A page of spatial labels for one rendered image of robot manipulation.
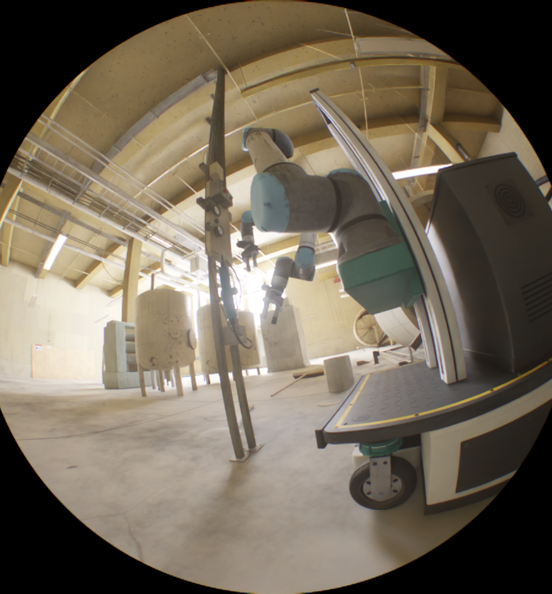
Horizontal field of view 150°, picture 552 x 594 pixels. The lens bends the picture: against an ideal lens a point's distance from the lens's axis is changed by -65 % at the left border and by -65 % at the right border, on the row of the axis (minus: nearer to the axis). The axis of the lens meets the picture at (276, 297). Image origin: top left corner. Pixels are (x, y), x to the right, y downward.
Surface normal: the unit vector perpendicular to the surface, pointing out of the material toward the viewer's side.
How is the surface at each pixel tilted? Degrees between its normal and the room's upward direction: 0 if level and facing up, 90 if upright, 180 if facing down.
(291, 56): 180
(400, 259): 90
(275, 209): 144
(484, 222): 90
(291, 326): 90
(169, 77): 180
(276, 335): 90
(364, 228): 70
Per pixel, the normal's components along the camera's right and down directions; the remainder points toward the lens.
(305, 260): -0.14, -0.18
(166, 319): 0.55, -0.33
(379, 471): -0.51, -0.16
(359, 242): -0.65, -0.43
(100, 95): 0.17, 0.95
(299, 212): 0.24, 0.65
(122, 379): 0.92, -0.25
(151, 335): 0.11, -0.30
